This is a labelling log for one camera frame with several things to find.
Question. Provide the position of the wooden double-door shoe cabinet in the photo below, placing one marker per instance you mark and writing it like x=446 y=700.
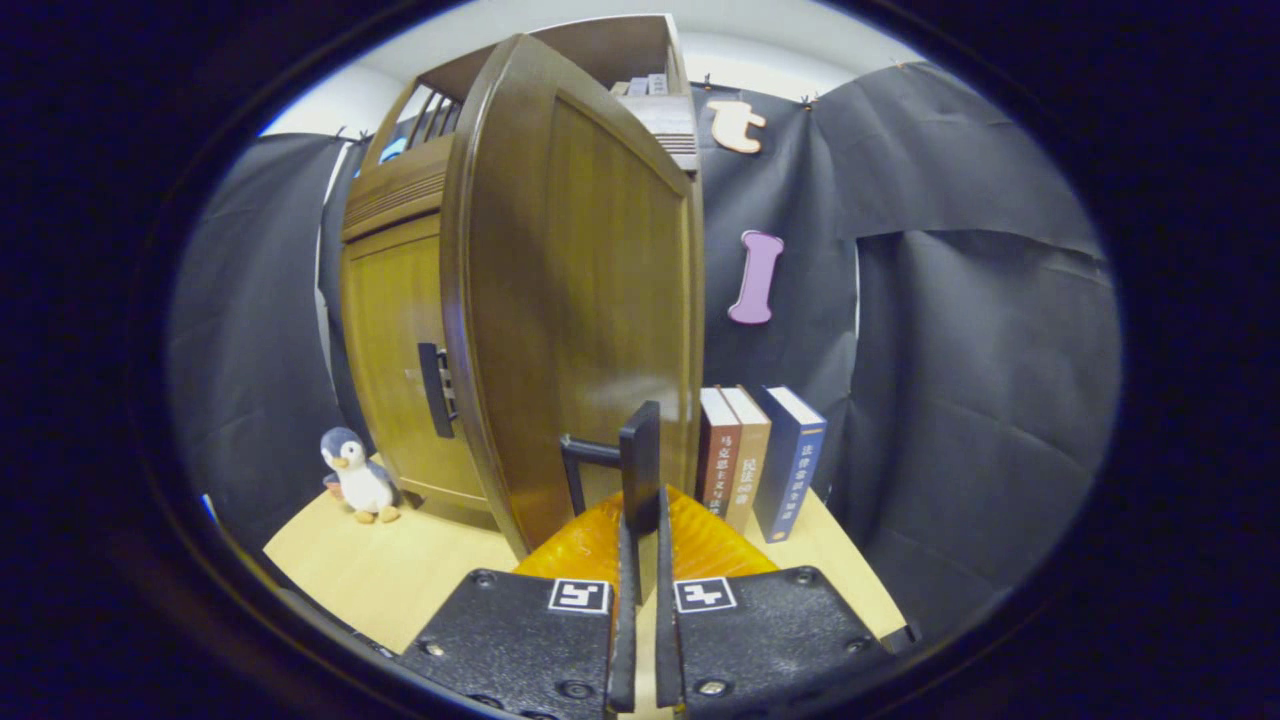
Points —
x=400 y=185

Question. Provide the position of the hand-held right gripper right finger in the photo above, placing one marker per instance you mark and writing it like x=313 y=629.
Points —
x=665 y=630

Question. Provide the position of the red-brown book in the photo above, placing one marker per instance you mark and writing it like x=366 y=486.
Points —
x=717 y=460

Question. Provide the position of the tan book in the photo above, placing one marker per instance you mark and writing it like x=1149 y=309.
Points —
x=750 y=470

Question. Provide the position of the black backdrop cloth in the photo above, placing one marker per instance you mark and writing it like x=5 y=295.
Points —
x=980 y=400

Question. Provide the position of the penguin plush toy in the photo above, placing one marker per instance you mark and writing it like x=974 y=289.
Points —
x=358 y=480

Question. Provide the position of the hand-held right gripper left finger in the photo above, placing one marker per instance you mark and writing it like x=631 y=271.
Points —
x=625 y=620

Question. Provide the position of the blue book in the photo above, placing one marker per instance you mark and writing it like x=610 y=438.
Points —
x=795 y=470

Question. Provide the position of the wooden cabinet door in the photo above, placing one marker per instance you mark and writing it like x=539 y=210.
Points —
x=580 y=300
x=390 y=330

